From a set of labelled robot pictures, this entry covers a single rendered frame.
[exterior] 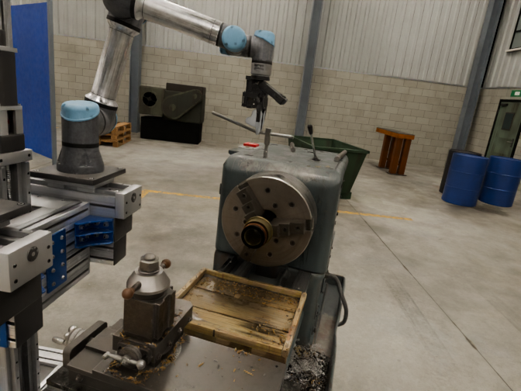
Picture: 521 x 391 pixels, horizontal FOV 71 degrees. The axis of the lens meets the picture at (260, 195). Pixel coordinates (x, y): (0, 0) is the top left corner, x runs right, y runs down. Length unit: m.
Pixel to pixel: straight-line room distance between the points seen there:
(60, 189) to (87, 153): 0.16
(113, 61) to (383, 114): 10.65
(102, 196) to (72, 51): 10.99
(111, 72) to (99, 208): 0.48
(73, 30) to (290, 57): 6.09
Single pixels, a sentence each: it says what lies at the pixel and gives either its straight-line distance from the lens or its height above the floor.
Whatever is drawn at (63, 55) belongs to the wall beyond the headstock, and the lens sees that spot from 12.34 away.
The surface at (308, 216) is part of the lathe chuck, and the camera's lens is 1.19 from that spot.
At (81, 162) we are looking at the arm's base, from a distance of 1.37.
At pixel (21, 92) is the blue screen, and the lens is 6.80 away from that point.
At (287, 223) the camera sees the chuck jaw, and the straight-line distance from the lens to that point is 1.16.
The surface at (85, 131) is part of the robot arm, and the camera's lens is 1.36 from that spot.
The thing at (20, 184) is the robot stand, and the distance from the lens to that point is 1.31.
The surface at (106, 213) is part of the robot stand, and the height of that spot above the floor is 1.04.
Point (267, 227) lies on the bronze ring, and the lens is 1.11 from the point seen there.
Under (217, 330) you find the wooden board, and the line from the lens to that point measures 1.00.
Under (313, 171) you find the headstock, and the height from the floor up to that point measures 1.25.
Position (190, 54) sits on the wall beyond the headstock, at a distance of 11.28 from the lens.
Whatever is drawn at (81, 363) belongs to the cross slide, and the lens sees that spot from 0.84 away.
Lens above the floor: 1.49
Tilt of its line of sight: 15 degrees down
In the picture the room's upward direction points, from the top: 7 degrees clockwise
